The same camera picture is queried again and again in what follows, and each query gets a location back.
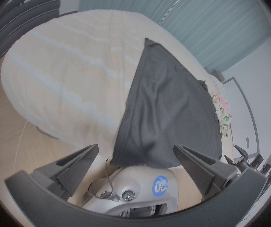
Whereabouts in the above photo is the white printed pillow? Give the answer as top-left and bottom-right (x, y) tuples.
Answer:
(208, 74), (227, 97)

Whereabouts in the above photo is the black chest of drawers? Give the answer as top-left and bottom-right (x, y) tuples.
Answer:
(0, 0), (63, 59)

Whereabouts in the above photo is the bed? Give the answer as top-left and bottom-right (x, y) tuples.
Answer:
(0, 9), (260, 175)

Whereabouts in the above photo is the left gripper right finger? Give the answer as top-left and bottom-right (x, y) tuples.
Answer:
(173, 144), (238, 200)

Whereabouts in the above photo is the grey bedside table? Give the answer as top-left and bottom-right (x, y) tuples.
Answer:
(205, 67), (225, 81)

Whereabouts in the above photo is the white printed pyjama garment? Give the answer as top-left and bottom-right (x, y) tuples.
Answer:
(211, 92), (233, 139)

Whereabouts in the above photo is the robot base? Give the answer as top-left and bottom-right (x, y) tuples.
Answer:
(81, 165), (180, 217)

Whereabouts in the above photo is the black T-shirt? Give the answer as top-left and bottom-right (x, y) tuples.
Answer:
(110, 37), (222, 170)

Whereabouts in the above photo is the pink garment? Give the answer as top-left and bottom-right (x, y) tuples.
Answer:
(216, 94), (230, 110)

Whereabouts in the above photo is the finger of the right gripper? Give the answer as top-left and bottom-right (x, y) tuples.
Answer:
(234, 145), (248, 159)
(224, 154), (237, 168)

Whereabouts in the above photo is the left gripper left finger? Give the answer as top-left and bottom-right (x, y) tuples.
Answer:
(33, 143), (99, 197)

